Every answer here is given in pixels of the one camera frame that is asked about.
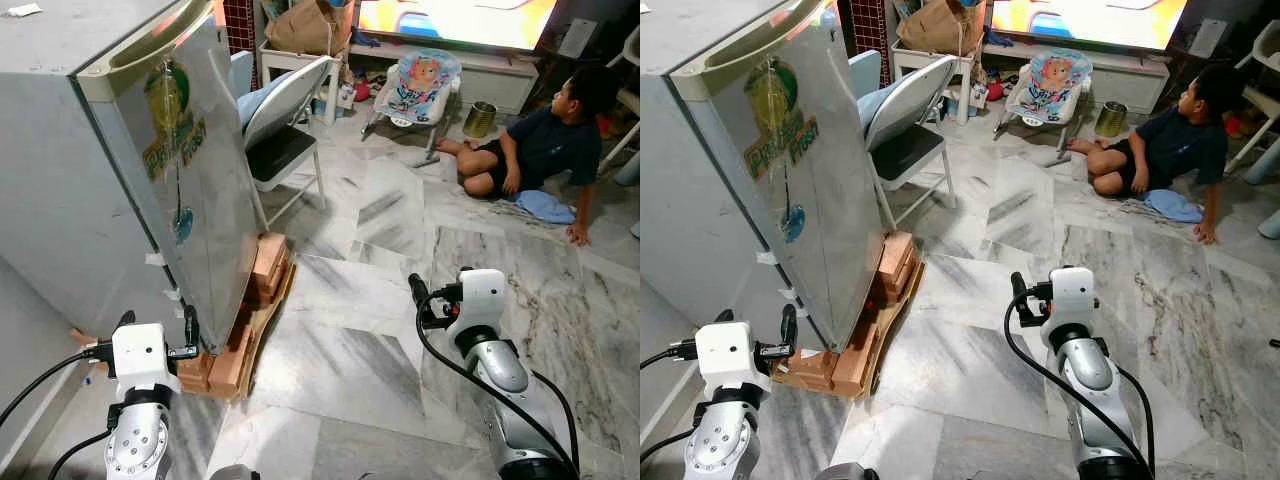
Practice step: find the grey fridge cabinet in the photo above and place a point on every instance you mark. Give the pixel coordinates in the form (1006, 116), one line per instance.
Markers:
(60, 180)
(700, 200)

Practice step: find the white paper scrap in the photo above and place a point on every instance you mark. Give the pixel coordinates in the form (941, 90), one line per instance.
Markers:
(22, 10)

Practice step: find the black box with white label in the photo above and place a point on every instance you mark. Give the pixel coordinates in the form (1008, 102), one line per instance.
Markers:
(610, 25)
(1240, 12)

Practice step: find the large orange brick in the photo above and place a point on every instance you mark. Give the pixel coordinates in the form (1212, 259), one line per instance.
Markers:
(228, 365)
(855, 365)

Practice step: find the white television cabinet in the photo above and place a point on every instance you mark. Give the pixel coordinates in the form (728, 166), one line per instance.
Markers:
(500, 85)
(1135, 88)

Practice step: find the child in dark shirt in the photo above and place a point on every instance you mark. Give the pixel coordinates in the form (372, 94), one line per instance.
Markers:
(1180, 145)
(545, 145)

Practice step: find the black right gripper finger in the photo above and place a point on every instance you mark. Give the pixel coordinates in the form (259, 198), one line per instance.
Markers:
(1019, 286)
(419, 288)

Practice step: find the small orange brick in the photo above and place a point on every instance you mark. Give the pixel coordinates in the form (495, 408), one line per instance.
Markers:
(193, 372)
(812, 368)

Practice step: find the small blue sticker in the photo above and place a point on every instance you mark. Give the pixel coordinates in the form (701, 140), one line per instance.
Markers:
(183, 225)
(792, 223)

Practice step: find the brown bag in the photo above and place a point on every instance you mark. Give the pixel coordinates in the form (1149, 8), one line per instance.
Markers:
(300, 30)
(935, 28)

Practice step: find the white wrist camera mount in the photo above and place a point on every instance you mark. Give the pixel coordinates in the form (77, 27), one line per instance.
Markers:
(480, 295)
(140, 355)
(730, 355)
(1072, 293)

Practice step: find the light blue plastic board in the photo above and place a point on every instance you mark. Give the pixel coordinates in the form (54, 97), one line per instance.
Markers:
(241, 75)
(864, 72)

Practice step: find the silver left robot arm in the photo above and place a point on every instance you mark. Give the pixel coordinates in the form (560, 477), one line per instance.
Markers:
(140, 445)
(722, 445)

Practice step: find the white plastic chair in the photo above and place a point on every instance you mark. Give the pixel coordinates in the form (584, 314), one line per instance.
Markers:
(1265, 100)
(632, 45)

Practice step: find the green yellow logo sticker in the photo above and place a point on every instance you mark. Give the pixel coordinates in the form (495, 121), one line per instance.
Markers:
(170, 140)
(778, 140)

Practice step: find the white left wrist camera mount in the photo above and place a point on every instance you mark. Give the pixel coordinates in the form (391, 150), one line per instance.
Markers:
(730, 355)
(140, 355)

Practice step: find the grey folding chair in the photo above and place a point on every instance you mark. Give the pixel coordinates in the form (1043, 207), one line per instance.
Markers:
(905, 155)
(280, 155)

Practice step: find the printed baby bouncer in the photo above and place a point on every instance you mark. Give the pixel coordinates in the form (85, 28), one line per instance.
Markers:
(1055, 80)
(420, 80)

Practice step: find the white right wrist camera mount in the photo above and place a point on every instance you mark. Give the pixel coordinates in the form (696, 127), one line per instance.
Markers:
(1072, 293)
(480, 295)

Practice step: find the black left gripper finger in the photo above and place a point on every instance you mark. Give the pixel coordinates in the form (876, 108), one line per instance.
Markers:
(191, 328)
(788, 325)
(125, 320)
(723, 316)

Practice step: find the small white table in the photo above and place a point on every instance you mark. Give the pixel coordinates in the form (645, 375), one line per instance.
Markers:
(915, 62)
(285, 62)

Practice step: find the golden tin can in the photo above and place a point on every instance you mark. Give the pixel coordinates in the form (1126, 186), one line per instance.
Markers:
(1110, 120)
(480, 120)

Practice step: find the pale blue plastic container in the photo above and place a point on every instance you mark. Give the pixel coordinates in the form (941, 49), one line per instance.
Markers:
(1268, 165)
(630, 170)

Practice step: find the flat screen television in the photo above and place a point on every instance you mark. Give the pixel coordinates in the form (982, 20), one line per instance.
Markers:
(450, 20)
(1090, 20)

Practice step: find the blue cloth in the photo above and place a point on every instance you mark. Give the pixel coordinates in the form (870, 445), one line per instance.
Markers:
(1173, 206)
(545, 207)

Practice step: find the grey robot body shell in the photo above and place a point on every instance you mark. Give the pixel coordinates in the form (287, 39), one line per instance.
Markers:
(845, 472)
(235, 473)

